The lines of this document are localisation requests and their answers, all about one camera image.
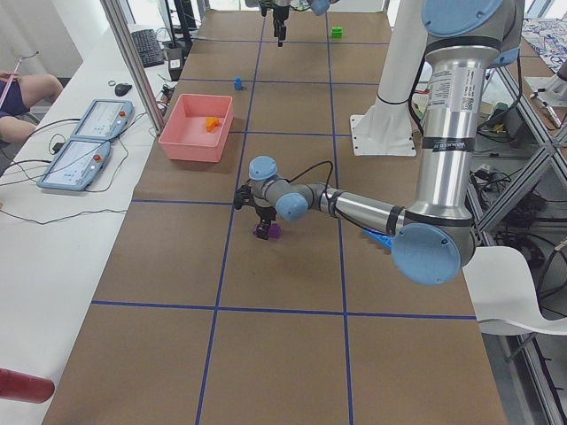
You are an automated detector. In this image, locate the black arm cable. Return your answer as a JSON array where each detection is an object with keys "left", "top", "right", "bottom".
[{"left": 287, "top": 160, "right": 351, "bottom": 222}]

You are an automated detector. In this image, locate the green toy block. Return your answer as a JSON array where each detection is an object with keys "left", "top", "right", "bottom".
[{"left": 330, "top": 27, "right": 344, "bottom": 39}]

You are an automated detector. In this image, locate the orange toy block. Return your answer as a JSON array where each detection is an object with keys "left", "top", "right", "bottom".
[{"left": 205, "top": 116, "right": 221, "bottom": 133}]

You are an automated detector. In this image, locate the white chair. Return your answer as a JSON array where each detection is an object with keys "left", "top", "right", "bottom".
[{"left": 462, "top": 246, "right": 566, "bottom": 336}]

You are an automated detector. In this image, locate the seated person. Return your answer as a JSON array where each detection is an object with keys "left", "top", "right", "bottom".
[{"left": 0, "top": 71, "right": 63, "bottom": 143}]

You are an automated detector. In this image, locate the pink plastic box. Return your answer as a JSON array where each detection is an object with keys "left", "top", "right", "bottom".
[{"left": 159, "top": 94, "right": 234, "bottom": 163}]

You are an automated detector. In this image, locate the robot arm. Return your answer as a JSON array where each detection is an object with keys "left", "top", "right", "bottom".
[
  {"left": 233, "top": 1, "right": 524, "bottom": 285},
  {"left": 245, "top": 0, "right": 336, "bottom": 47}
]

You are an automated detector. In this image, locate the lower teach pendant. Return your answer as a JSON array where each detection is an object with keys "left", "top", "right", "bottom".
[{"left": 37, "top": 139, "right": 111, "bottom": 191}]

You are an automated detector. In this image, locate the light blue toy block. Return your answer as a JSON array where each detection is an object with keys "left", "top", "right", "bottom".
[{"left": 361, "top": 229, "right": 392, "bottom": 251}]

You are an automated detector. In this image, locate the red cylinder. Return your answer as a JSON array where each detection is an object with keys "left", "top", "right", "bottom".
[{"left": 1, "top": 368, "right": 55, "bottom": 404}]

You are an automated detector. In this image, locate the purple toy block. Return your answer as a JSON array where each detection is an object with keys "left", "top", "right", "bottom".
[{"left": 252, "top": 223, "right": 282, "bottom": 240}]

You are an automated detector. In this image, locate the black keyboard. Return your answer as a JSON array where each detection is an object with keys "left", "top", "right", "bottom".
[{"left": 130, "top": 29, "right": 164, "bottom": 68}]

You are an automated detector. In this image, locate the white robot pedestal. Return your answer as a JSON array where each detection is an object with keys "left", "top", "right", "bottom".
[{"left": 350, "top": 0, "right": 428, "bottom": 157}]

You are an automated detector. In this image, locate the teach pendant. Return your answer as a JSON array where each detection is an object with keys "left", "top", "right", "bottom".
[
  {"left": 37, "top": 139, "right": 111, "bottom": 191},
  {"left": 72, "top": 99, "right": 134, "bottom": 141}
]

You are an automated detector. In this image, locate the upper teach pendant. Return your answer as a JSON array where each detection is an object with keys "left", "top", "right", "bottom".
[{"left": 72, "top": 99, "right": 134, "bottom": 141}]

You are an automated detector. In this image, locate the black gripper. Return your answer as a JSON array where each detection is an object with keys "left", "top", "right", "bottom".
[
  {"left": 259, "top": 0, "right": 291, "bottom": 47},
  {"left": 233, "top": 185, "right": 276, "bottom": 239}
]

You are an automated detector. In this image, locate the black computer mouse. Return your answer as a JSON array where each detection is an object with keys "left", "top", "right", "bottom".
[{"left": 114, "top": 83, "right": 133, "bottom": 97}]

